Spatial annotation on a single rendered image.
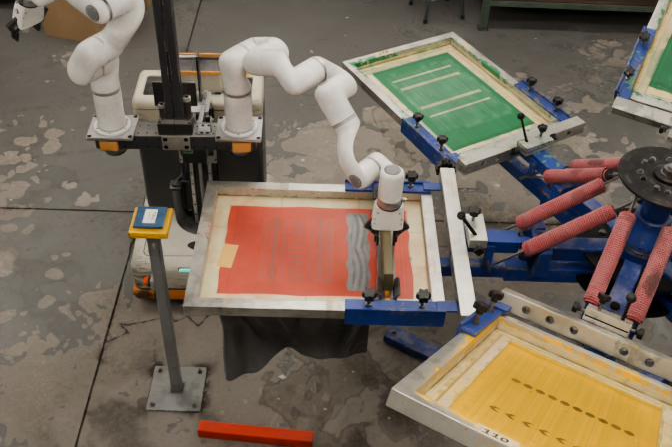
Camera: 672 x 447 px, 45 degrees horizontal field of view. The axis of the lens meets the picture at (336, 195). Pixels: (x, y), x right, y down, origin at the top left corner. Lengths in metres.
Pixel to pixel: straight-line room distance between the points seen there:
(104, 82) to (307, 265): 0.90
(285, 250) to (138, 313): 1.30
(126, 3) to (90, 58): 0.21
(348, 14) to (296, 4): 0.40
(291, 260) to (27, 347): 1.55
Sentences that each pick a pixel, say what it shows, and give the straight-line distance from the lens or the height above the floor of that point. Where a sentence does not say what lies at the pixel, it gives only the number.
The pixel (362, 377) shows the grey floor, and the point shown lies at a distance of 3.55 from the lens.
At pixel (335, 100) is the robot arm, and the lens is 2.45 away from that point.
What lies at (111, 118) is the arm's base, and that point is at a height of 1.20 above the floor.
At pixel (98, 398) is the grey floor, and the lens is 3.57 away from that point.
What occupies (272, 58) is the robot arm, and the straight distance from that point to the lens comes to 2.55.
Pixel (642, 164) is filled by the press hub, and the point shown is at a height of 1.31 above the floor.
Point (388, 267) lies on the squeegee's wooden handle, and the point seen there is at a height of 1.06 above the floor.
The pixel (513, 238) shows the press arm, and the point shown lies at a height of 1.04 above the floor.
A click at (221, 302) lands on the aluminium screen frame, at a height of 0.99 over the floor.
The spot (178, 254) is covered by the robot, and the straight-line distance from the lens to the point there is 3.66.
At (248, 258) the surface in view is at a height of 0.96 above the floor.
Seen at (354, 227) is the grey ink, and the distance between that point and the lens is 2.76.
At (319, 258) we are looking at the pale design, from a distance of 2.65.
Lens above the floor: 2.84
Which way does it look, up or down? 41 degrees down
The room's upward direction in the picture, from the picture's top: 3 degrees clockwise
